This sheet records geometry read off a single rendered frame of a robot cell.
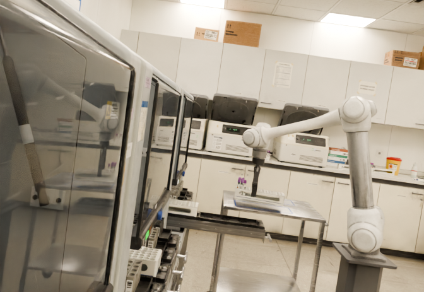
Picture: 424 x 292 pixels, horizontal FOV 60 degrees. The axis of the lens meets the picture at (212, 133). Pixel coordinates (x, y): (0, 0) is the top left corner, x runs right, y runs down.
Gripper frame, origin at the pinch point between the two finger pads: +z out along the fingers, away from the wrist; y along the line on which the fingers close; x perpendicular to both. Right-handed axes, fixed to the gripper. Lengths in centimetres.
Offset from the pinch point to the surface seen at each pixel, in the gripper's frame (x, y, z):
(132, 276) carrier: 33, -129, 4
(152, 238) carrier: 36, -99, 4
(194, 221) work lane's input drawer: 29, -44, 11
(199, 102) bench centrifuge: 72, 212, -54
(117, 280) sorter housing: 33, -143, -1
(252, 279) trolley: -8, 20, 63
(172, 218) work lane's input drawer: 39, -45, 12
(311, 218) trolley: -34.7, -7.3, 9.3
